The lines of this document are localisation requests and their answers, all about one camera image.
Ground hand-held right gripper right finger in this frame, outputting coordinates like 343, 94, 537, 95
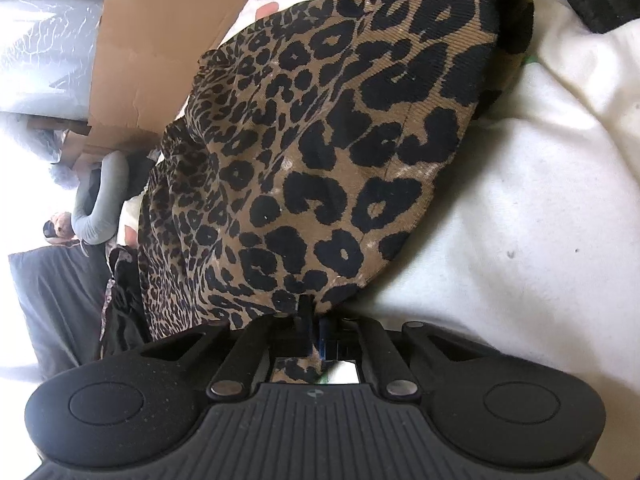
319, 316, 500, 403

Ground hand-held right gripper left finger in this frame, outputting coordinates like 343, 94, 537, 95
136, 295, 320, 403

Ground leopard print pants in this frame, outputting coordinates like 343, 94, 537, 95
100, 0, 536, 386

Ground dark floral garment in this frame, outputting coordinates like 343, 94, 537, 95
97, 245, 151, 361

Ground black garment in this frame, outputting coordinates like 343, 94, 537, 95
82, 152, 163, 201

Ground white printed bed sheet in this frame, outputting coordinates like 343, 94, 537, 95
117, 0, 640, 396

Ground grey neck pillow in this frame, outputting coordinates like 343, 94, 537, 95
72, 152, 130, 244

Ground dark grey cloth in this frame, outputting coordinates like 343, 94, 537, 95
7, 246, 117, 382

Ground small plush toy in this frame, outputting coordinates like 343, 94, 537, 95
42, 211, 77, 247

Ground grey fluffy cloth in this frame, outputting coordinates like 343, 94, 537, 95
45, 127, 83, 192

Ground brown cardboard sheet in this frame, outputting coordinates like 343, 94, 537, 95
75, 0, 281, 171

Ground plastic wrapped bundle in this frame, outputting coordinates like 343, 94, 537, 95
0, 0, 112, 122

